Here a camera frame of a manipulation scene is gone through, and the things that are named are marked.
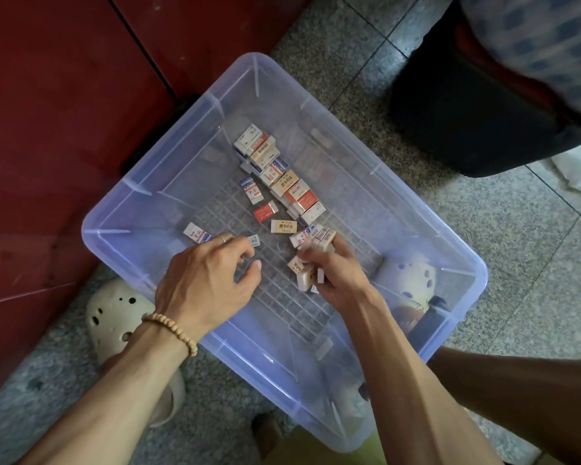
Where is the row of erasers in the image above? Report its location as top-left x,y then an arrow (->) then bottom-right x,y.
234,123 -> 327,227

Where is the person's right cream clog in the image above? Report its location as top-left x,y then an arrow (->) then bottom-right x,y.
372,256 -> 439,330

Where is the person's right forearm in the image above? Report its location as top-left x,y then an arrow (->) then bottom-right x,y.
343,295 -> 505,465

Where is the person's right leg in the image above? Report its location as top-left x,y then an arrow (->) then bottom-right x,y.
426,346 -> 581,465

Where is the clear plastic storage bin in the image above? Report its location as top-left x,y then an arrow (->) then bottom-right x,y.
81,53 -> 489,453

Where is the handful of boxed erasers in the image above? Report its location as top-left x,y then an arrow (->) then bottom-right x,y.
287,224 -> 338,293

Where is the person's left hand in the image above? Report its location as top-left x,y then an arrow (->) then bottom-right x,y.
155,232 -> 265,343

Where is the person's right hand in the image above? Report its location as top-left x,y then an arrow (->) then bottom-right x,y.
295,232 -> 379,314

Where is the red display counter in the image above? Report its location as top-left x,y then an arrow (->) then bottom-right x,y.
0,0 -> 311,413

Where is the black stool red cushion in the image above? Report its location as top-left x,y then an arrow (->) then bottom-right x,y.
387,0 -> 581,180

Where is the person's left cream clog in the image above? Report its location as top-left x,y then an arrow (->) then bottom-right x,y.
84,278 -> 187,429

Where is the person's cream clog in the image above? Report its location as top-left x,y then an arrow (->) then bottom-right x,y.
84,278 -> 187,429
372,256 -> 439,330

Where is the blue white eraser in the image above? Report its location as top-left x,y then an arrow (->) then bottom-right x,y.
240,176 -> 265,206

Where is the beaded wooden bracelet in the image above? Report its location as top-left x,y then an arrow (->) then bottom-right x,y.
140,311 -> 199,359

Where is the person's left forearm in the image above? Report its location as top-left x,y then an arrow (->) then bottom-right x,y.
19,329 -> 190,465

